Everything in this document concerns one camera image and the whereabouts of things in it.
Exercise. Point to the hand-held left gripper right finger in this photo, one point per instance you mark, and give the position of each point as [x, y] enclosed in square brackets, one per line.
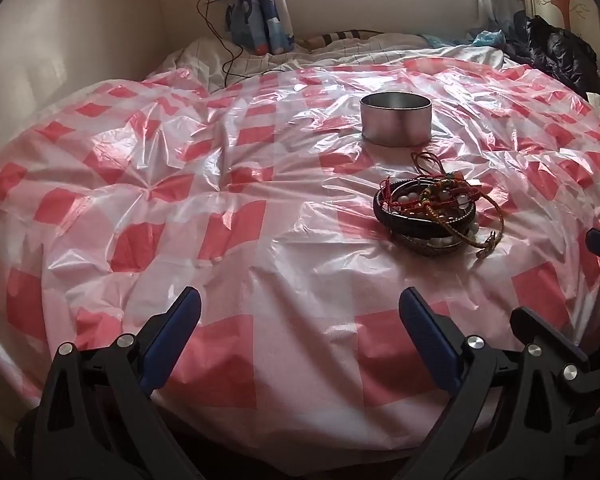
[430, 345]

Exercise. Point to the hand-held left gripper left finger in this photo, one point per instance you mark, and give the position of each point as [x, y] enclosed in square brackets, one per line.
[172, 332]

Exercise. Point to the silver metal bangle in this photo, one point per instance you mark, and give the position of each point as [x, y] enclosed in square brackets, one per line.
[420, 249]

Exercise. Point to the round metal tin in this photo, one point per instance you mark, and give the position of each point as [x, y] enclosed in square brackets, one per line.
[395, 125]

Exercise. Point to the red white checked plastic sheet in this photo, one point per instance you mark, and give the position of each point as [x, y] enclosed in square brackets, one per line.
[205, 210]

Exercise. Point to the black puffer jacket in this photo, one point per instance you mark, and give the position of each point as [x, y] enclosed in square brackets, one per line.
[560, 55]

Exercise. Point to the blue plastic bag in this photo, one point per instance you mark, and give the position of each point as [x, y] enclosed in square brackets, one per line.
[487, 40]

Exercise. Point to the white grid-lined quilt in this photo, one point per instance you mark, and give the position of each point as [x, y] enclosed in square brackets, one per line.
[360, 52]

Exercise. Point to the striped pillow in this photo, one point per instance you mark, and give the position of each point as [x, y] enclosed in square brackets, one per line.
[340, 37]

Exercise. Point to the blue printed curtain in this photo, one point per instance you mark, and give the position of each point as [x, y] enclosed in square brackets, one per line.
[255, 10]

